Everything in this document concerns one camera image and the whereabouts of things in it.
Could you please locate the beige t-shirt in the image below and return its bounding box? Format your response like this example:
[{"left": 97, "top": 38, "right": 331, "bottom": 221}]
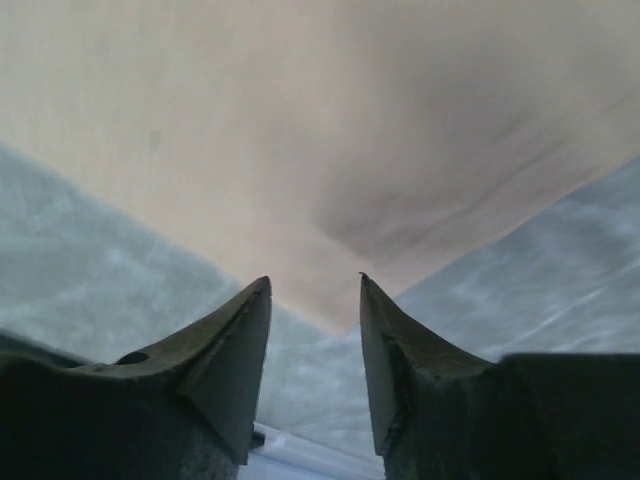
[{"left": 1, "top": 1, "right": 639, "bottom": 333}]

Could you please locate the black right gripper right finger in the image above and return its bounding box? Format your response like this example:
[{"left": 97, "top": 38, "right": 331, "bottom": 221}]
[{"left": 360, "top": 276, "right": 639, "bottom": 479}]

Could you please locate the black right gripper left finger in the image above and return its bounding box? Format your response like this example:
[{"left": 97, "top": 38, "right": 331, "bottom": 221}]
[{"left": 1, "top": 277, "right": 272, "bottom": 479}]

